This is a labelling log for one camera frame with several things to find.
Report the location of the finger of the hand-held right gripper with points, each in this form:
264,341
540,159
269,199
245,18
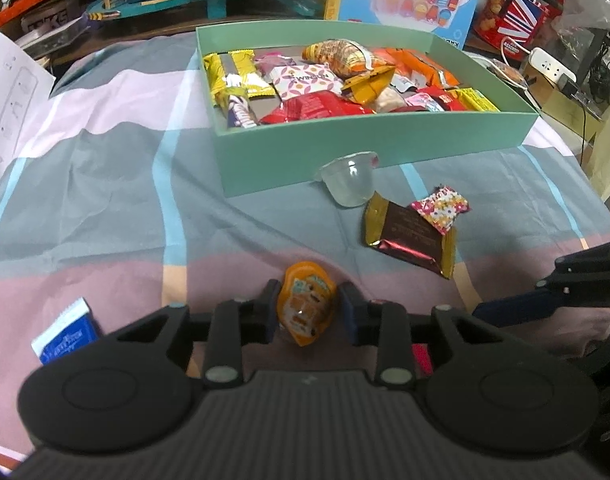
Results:
515,302

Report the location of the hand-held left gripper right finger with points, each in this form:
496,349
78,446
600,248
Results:
350,312

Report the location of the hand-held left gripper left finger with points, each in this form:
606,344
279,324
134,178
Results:
271,312

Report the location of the orange jelly cup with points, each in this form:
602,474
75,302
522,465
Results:
307,305

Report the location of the green cardboard box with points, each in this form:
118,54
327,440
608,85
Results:
305,152

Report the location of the yellow snack bag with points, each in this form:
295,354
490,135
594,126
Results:
367,87

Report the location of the white pink patterned snack packet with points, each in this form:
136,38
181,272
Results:
305,80

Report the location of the orange printed snack bag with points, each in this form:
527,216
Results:
342,55

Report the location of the red pink wrapper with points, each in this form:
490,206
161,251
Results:
421,360

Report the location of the brown foil chocolate packet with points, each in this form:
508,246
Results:
405,237

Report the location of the floral candy packet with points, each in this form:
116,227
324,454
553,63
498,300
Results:
442,207

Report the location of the clear jelly cup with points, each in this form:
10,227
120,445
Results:
347,180

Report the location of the striped pastel blanket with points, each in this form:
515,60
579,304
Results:
110,220

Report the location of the brown cardboard box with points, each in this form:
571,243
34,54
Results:
560,105

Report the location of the purple white snack packet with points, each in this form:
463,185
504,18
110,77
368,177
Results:
241,110

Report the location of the blue white sachet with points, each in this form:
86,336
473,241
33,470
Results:
67,335

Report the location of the yellow green snack packet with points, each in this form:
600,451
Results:
477,100

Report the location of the red foil snack packet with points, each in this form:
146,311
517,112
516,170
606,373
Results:
315,107

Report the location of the small red snack packet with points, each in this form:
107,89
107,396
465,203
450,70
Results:
442,97

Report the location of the white power strip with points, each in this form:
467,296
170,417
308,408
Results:
552,65

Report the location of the orange snack packet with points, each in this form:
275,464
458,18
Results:
417,67

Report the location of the red biscuit tin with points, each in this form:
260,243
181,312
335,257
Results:
515,15

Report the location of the blue toy box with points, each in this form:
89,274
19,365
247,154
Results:
415,0

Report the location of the white paper sheet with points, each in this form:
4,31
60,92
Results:
10,110

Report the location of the grey toy box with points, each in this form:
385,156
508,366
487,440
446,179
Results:
52,32

